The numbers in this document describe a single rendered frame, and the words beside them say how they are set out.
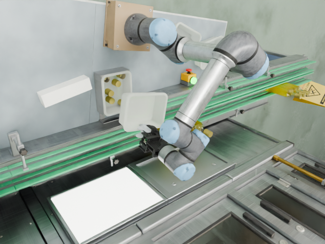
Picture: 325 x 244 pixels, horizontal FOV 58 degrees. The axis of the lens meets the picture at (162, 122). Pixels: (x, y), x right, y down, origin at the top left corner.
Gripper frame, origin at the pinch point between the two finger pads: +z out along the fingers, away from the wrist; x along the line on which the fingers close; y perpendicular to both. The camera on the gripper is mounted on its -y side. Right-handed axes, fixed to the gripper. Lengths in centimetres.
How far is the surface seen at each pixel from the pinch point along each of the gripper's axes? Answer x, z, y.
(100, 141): 15.3, 14.9, 11.8
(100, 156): 22.5, 12.4, 12.4
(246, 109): 17, 22, -116
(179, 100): -0.9, 17.8, -37.2
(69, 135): 16.7, 26.7, 23.0
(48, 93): -5.1, 30.6, 32.7
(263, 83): -5, 20, -123
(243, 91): -2, 18, -97
